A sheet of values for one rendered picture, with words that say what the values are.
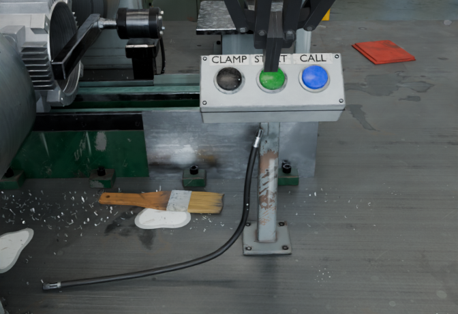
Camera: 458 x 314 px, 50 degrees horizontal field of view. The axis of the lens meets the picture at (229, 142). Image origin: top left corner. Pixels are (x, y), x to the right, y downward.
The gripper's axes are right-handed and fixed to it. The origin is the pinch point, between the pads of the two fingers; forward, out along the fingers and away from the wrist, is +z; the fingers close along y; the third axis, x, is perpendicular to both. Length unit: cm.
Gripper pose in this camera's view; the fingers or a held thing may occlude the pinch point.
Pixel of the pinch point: (272, 43)
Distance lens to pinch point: 51.5
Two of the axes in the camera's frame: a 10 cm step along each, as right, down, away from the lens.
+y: -10.0, 0.2, 0.1
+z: 0.1, 3.4, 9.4
